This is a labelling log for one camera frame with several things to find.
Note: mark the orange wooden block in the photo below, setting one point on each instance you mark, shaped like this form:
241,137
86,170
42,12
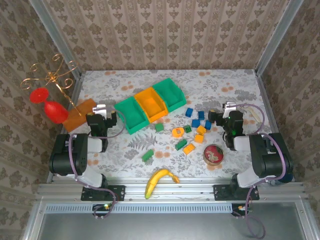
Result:
75,120

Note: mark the blue lego brick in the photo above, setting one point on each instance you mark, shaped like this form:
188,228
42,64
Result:
208,125
195,123
201,115
189,112

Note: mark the round orange lego piece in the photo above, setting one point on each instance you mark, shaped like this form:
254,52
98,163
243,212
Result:
177,132

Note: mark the green plastic bin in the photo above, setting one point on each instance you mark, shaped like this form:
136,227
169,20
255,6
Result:
170,93
132,116

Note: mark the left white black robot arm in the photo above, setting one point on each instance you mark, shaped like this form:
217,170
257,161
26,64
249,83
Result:
67,155

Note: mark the green lego brick black print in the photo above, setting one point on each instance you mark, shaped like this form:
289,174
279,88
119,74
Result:
187,129

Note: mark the long green lego brick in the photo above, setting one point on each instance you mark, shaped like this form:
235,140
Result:
147,155
181,144

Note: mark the red plastic goblet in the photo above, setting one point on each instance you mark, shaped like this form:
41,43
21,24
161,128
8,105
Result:
55,111

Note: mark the aluminium upright post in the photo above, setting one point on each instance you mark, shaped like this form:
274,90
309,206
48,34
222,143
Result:
49,27
283,27

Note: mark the small black connector board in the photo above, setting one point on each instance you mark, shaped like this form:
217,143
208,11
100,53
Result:
102,207
240,208

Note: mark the small orange lego brick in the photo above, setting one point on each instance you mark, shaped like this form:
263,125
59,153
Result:
198,138
201,130

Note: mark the aluminium front rail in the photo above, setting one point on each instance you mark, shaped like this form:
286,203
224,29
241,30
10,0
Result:
195,190

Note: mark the round tin red lid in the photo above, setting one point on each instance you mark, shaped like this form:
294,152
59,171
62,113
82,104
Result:
213,155

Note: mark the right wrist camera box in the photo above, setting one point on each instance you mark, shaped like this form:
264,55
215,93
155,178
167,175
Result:
229,106

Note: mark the long orange lego brick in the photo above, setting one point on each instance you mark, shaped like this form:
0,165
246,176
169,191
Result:
189,149

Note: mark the grey metal panel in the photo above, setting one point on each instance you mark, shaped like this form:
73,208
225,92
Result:
162,227

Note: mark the yellow banana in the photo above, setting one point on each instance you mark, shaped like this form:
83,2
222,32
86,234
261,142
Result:
155,181

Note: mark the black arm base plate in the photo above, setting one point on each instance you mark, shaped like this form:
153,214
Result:
117,192
221,192

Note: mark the orange plastic bin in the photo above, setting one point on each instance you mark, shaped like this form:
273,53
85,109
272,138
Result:
151,103

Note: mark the cream wooden spoon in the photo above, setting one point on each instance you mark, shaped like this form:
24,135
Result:
253,113

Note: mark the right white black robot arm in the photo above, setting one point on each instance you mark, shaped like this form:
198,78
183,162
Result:
267,160

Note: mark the small plain green lego brick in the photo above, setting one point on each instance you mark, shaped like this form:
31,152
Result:
159,127

